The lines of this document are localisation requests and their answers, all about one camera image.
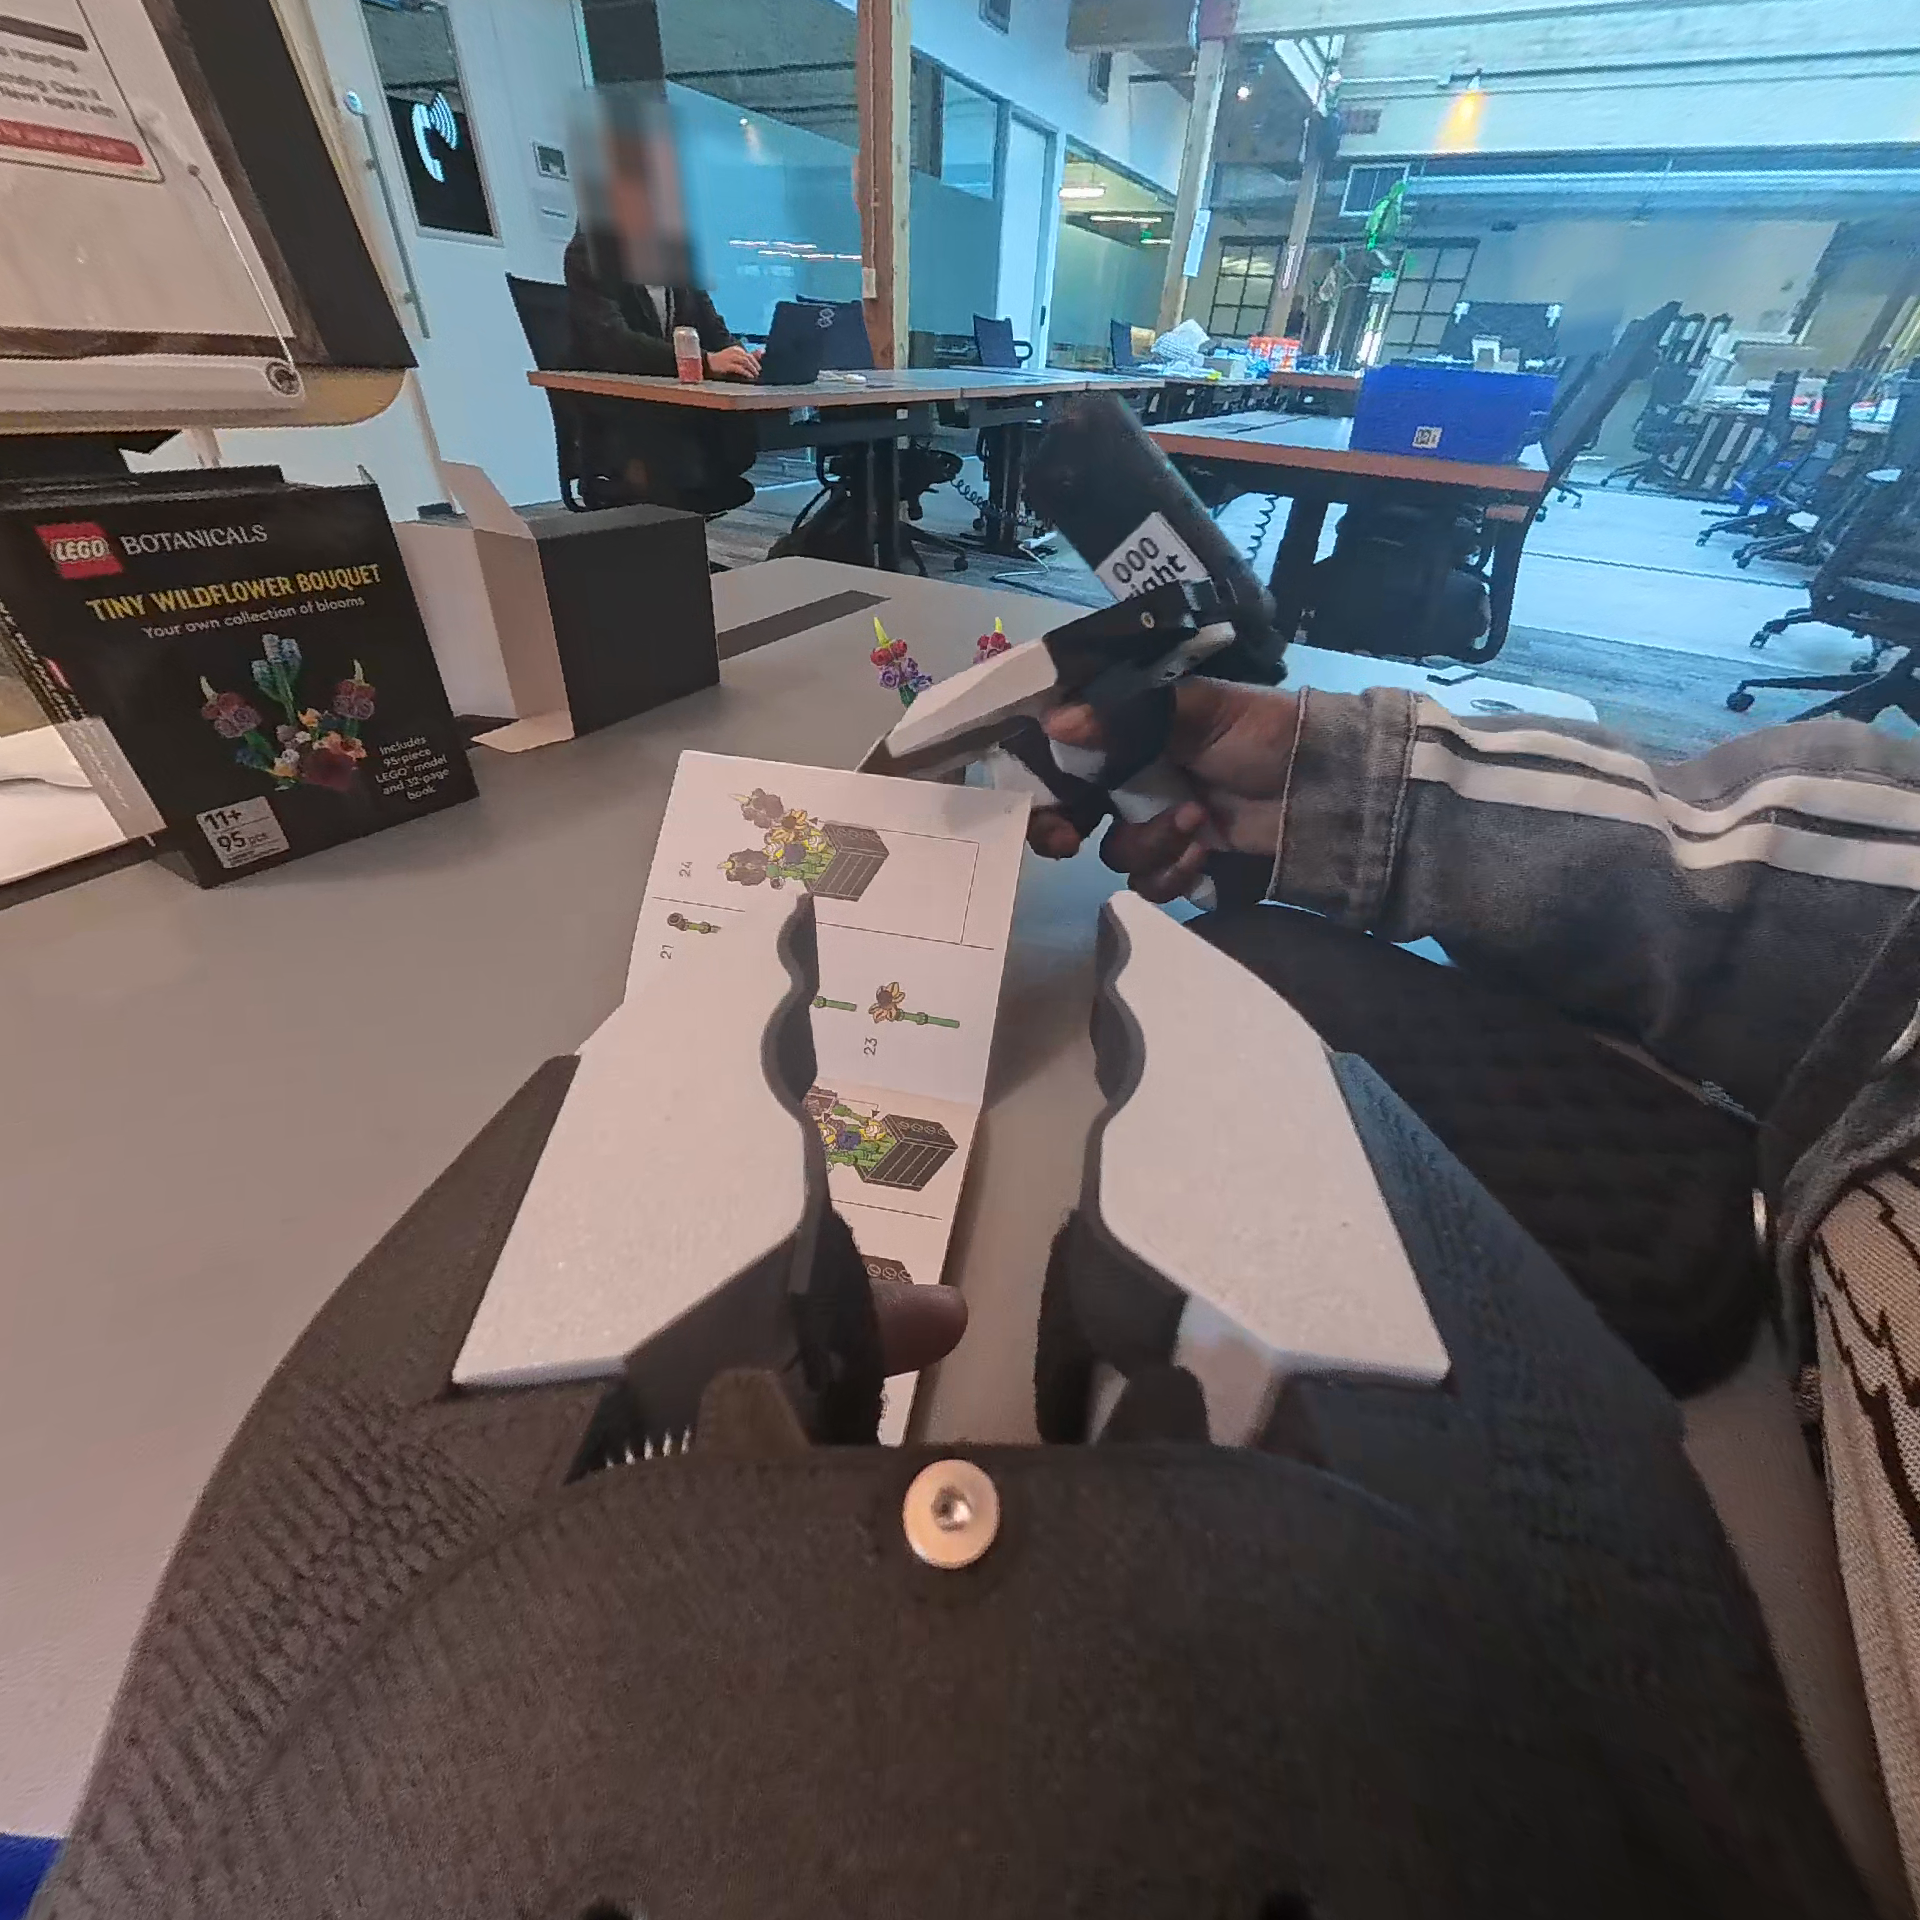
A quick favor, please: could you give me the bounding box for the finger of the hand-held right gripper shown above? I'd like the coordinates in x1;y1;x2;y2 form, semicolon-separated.
861;635;1063;792

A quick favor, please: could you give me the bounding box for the wooden pillar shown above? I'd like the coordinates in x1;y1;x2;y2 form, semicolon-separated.
856;0;917;366
1165;38;1229;332

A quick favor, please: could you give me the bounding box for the black flower set box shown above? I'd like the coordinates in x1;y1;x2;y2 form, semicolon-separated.
0;461;483;888

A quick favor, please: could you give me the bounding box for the black quilted wrist pad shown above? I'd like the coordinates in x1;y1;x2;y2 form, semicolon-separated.
1194;903;1777;1401

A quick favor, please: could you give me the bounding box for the flower instruction booklet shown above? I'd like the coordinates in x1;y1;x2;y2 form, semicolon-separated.
621;749;1038;1449

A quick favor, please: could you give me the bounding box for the wood-edged office desk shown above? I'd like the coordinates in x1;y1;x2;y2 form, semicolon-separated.
1149;411;1554;664
527;361;1172;575

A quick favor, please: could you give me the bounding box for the blue labelled storage bin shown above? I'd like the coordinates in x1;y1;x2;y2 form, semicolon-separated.
1344;361;1561;461

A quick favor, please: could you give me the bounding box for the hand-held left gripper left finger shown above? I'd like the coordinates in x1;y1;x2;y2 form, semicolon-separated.
447;891;888;1449

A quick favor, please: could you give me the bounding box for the printed instruction sheet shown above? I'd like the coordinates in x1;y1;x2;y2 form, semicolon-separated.
0;0;294;338

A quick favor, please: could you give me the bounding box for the brick flower bouquet model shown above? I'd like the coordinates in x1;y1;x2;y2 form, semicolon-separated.
869;611;1022;710

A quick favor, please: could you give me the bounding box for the dark laptop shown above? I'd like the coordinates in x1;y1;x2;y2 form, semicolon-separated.
758;297;874;386

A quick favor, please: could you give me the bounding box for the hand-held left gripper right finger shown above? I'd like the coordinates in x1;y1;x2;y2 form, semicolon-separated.
1038;897;1450;1449

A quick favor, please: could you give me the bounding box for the pile of assorted supplies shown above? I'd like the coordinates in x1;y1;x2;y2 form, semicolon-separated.
1153;314;1314;376

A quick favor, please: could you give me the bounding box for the black box with white flap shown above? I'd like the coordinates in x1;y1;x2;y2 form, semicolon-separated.
393;461;726;756

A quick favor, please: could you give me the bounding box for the grey desk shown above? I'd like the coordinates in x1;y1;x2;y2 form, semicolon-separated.
0;562;1836;1920

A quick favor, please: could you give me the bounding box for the person's left hand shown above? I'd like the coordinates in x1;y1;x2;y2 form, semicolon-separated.
863;1285;969;1374

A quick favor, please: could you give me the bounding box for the row of black office chairs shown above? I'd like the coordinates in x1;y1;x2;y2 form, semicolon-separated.
1545;297;1920;715

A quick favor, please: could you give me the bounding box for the person's right forearm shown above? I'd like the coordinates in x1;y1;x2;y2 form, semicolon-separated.
1276;685;1920;1149

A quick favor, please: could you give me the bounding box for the person's right hand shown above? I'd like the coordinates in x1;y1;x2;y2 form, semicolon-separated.
1038;685;1306;908

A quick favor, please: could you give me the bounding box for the black phone icon sign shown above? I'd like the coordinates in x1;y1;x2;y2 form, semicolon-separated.
388;80;499;243

